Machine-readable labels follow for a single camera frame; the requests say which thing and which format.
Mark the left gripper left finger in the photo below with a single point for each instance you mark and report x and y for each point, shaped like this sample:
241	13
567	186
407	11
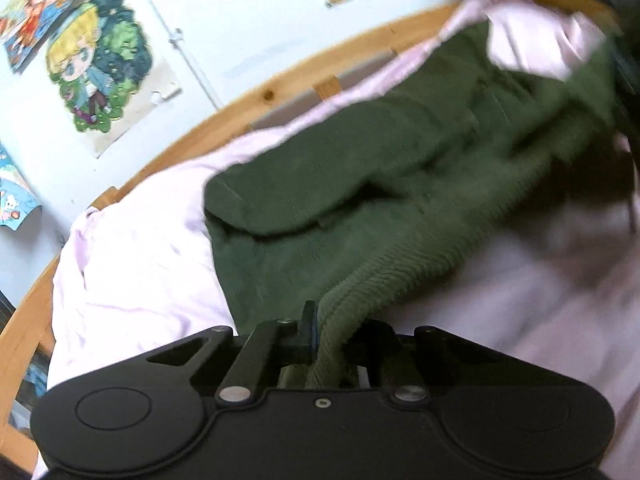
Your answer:
260	356

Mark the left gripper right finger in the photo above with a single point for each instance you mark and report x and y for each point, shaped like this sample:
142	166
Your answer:
390	362

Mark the dark green corduroy jacket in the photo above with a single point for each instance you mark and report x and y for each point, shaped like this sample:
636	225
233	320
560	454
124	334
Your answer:
385	196

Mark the pink bed sheet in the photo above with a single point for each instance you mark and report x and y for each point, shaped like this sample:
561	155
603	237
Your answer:
557	288

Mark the orange haired girl small poster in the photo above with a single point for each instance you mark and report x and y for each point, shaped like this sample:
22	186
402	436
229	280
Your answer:
17	199

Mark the blond anime boy poster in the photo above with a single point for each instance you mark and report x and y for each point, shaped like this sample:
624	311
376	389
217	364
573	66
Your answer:
106	71

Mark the red haired anime poster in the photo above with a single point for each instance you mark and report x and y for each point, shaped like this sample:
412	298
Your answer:
23	25

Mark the wooden bed frame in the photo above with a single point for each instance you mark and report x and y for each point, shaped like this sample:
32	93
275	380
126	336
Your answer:
200	129

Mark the white wall pipe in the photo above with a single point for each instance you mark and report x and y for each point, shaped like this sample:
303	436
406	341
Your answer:
176	39

